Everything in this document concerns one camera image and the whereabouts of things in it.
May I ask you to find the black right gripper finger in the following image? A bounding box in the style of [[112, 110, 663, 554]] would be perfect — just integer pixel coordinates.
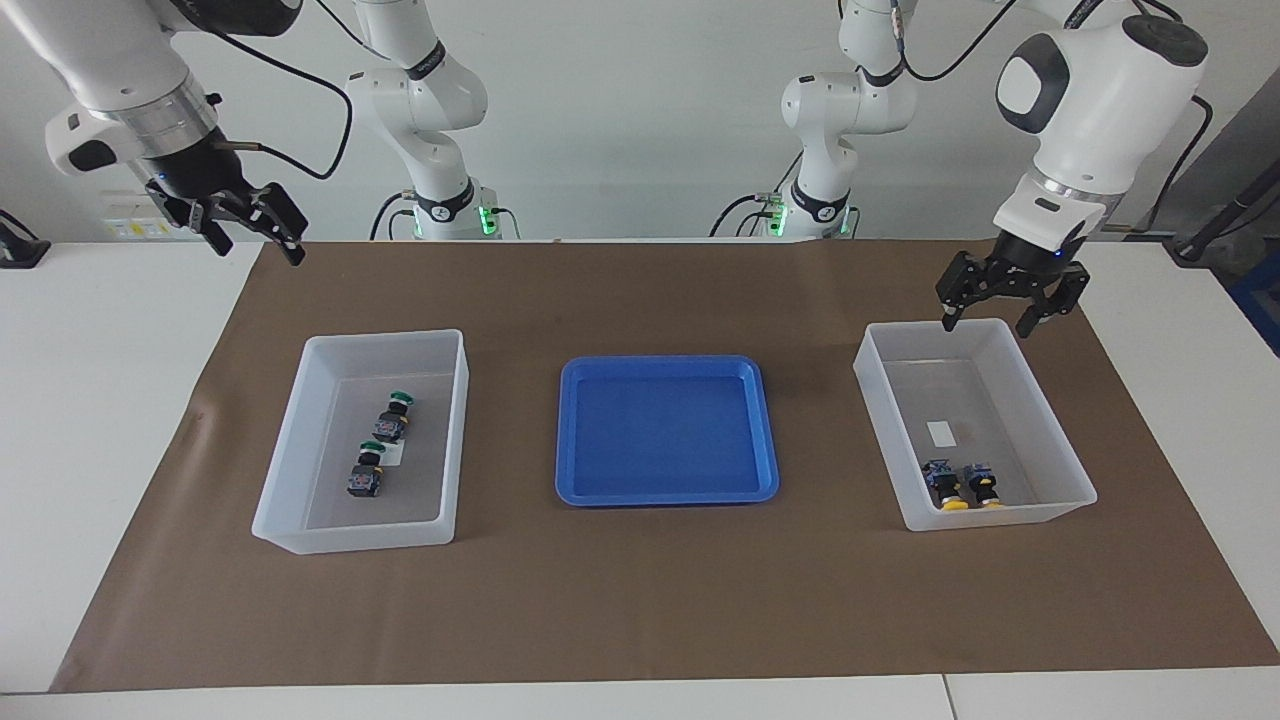
[[245, 182, 309, 268], [150, 195, 236, 257]]

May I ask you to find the black stand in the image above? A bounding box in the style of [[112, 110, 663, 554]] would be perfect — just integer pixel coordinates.
[[1165, 165, 1280, 263]]

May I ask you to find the blue crate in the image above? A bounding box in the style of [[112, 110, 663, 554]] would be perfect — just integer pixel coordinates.
[[1228, 250, 1280, 356]]

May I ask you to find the green push button switch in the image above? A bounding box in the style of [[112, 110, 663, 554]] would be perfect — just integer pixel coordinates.
[[375, 390, 416, 444], [346, 440, 387, 498]]

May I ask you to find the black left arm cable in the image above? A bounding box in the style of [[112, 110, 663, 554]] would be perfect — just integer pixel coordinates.
[[1103, 93, 1215, 237]]

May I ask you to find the brown table mat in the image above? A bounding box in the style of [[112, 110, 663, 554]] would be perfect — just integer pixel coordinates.
[[50, 238, 1280, 693]]

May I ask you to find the yellow push button switch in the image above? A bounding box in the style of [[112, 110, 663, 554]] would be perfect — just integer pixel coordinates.
[[922, 459, 971, 512], [962, 461, 1005, 510]]

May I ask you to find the blue plastic tray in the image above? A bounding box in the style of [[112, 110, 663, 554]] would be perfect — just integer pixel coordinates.
[[555, 355, 781, 508]]

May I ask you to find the white wall socket box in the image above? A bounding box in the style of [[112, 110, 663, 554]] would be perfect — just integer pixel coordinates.
[[101, 190, 213, 241]]

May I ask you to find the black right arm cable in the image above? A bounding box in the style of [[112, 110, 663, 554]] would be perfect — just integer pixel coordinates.
[[205, 0, 356, 181]]

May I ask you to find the translucent white plastic box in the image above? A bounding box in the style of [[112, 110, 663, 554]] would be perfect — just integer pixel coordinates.
[[853, 318, 1098, 532], [251, 329, 470, 556]]

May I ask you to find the black desk object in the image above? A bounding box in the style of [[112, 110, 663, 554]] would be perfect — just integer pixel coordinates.
[[0, 210, 51, 269]]

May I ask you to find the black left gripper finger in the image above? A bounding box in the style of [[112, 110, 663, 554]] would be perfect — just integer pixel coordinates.
[[936, 252, 989, 332], [1015, 262, 1092, 339]]

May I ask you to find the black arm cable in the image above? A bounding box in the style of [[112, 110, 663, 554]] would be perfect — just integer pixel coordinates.
[[205, 0, 356, 181], [1103, 93, 1215, 237]]

